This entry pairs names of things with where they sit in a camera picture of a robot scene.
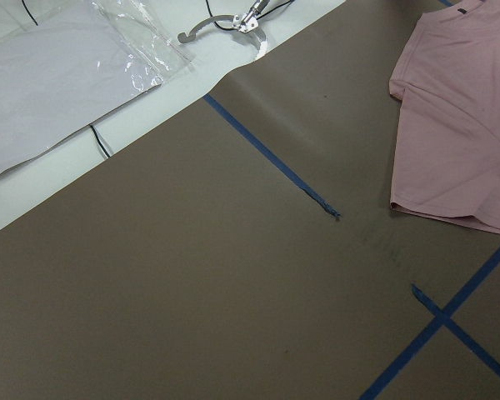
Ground pink Snoopy t-shirt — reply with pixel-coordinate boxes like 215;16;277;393
389;1;500;234

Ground brown paper table cover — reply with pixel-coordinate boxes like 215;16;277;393
0;1;500;399

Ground clear plastic bag with paper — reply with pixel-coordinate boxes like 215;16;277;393
0;1;191;174

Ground thin black cable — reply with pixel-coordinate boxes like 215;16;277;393
88;123;111;158

